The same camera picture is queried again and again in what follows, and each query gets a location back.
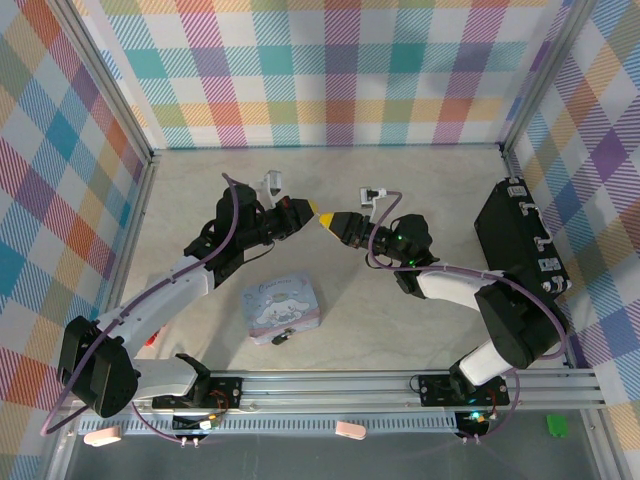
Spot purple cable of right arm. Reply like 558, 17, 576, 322
367, 190, 570, 447

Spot pastel cartoon bunny box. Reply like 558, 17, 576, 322
240, 270, 324, 348

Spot small circuit board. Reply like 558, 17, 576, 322
454, 410, 492, 434
171, 411, 225, 434

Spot small green plastic piece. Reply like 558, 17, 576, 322
545, 413, 569, 439

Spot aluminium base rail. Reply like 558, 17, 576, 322
133, 369, 602, 412

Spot pink clip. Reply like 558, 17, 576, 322
82, 425, 124, 447
335, 420, 368, 442

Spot black hard case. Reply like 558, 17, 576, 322
473, 176, 574, 304

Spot aluminium frame post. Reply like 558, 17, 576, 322
498, 0, 602, 154
47, 0, 155, 167

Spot grey slotted cable duct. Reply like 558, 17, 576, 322
77, 412, 495, 436

